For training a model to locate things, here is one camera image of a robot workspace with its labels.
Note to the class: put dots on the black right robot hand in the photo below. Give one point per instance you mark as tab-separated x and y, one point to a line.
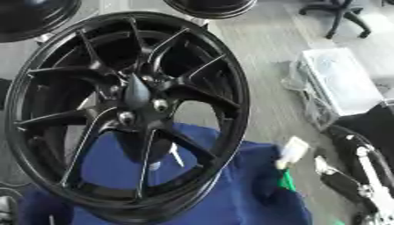
345	183

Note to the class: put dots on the black spoked wheel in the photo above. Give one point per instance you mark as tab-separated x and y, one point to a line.
225	96

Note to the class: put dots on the black wheel rim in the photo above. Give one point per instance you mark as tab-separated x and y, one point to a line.
31	20
210	8

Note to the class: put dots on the green plastic piece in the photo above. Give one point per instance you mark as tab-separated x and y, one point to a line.
287	180

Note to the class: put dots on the white rectangular block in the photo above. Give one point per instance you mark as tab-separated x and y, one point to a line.
293	151

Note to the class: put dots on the white plastic box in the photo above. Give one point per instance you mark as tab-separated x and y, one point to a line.
338	82

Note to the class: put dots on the black office chair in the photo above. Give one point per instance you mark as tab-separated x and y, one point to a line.
339	14

